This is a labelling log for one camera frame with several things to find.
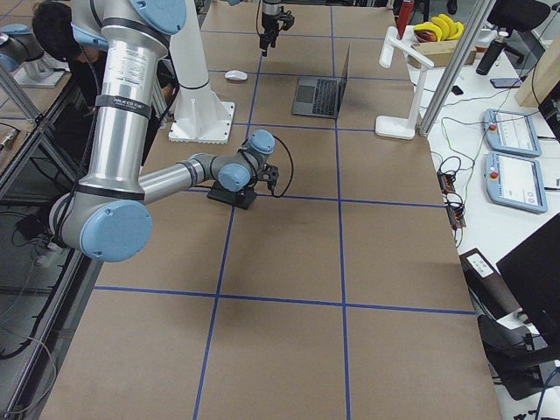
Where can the smartphone on side table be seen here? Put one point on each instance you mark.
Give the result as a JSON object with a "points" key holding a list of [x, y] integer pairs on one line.
{"points": [[506, 83]]}

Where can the cardboard box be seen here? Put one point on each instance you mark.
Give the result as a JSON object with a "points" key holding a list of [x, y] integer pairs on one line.
{"points": [[440, 53]]}

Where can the grey laptop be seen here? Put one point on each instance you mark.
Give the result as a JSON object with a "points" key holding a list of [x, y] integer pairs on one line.
{"points": [[320, 96]]}

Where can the black water bottle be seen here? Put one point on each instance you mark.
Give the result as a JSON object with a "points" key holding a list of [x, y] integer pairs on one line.
{"points": [[496, 43]]}

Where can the aluminium frame post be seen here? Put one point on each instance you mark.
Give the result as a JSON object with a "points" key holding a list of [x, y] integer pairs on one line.
{"points": [[478, 17]]}

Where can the dark teal mouse pad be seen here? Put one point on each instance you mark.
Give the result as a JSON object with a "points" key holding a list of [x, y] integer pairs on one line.
{"points": [[242, 199]]}

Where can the red bottle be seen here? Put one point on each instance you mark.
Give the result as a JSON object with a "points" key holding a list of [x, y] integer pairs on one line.
{"points": [[403, 18]]}

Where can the white computer mouse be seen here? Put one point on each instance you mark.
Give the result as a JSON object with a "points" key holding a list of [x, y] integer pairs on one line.
{"points": [[235, 76]]}

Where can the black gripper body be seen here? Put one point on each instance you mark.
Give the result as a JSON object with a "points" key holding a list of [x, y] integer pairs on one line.
{"points": [[240, 192], [267, 23]]}

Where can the black monitor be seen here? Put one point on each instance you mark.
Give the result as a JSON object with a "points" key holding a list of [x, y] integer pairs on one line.
{"points": [[531, 272]]}

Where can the upper blue teach pendant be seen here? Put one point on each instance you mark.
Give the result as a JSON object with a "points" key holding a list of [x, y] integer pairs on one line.
{"points": [[511, 132]]}

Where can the black office chair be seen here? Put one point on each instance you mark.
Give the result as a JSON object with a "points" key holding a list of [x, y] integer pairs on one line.
{"points": [[521, 16]]}

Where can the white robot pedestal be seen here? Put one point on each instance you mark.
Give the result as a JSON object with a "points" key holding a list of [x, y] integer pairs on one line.
{"points": [[199, 114]]}

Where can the seated person in black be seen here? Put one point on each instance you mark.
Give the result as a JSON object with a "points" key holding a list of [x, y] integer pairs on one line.
{"points": [[51, 24]]}

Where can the lower blue teach pendant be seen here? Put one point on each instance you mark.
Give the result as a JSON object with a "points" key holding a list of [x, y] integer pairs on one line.
{"points": [[515, 181]]}

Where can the blue teach pendant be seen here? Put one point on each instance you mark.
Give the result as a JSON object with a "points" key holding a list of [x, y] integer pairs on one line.
{"points": [[515, 181], [511, 132]]}

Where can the yellow bananas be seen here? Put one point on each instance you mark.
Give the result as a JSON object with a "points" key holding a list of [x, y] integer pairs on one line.
{"points": [[439, 28]]}

